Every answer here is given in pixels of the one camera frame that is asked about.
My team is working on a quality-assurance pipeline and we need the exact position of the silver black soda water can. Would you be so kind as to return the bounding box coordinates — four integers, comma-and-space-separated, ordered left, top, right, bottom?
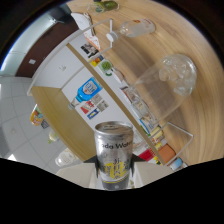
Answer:
94, 120, 135, 191

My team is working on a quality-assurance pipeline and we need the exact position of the clear rum bottle red label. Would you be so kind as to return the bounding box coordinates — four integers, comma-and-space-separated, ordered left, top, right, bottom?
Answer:
105, 18, 157, 43

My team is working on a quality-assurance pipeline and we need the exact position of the orange pot with utensils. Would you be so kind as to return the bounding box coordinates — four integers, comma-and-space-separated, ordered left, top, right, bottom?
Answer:
158, 144, 177, 165

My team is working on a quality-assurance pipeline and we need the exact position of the white bottle blue base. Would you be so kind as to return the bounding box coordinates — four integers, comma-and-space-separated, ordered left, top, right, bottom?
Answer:
170, 157, 185, 172

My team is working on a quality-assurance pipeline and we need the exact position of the clear bottle green cap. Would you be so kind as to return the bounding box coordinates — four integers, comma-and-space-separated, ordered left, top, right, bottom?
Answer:
46, 130, 61, 145

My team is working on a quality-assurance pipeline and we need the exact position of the clear glass tumbler with ice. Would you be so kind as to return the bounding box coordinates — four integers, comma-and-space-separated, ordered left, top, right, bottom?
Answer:
128, 54, 198, 126

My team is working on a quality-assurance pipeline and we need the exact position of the green mug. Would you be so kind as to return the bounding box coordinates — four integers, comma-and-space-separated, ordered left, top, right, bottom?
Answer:
99, 59, 115, 77

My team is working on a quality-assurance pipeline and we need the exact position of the brown door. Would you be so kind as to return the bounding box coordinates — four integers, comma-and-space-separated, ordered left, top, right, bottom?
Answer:
14, 19, 80, 79

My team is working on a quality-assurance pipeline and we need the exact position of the orange patterned mat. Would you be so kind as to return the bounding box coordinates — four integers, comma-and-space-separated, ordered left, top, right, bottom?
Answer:
88, 29, 101, 51

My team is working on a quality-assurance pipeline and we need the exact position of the white notebook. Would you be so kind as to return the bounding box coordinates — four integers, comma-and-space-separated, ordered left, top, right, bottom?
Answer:
70, 12, 93, 33

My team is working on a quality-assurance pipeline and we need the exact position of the black chair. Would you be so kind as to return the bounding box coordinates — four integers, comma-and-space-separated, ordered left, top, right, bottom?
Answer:
49, 4, 73, 24

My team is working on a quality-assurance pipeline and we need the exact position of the white frame wooden shelf rack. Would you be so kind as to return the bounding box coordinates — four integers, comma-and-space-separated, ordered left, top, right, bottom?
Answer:
26, 18, 195, 168

